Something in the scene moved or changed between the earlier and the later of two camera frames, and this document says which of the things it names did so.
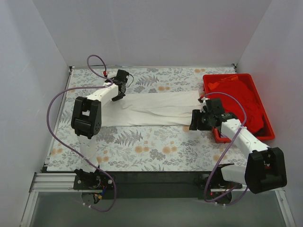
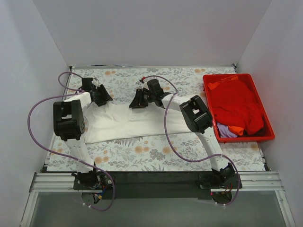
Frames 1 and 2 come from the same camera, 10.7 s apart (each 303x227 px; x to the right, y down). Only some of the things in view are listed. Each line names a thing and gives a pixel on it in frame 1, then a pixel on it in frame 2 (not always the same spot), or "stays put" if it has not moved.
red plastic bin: x=267 y=133 stays put
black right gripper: x=195 y=120 -> x=141 y=97
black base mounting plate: x=156 y=185 stays put
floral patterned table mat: x=142 y=147 stays put
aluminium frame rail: x=63 y=182 stays put
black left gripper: x=119 y=96 -> x=101 y=95
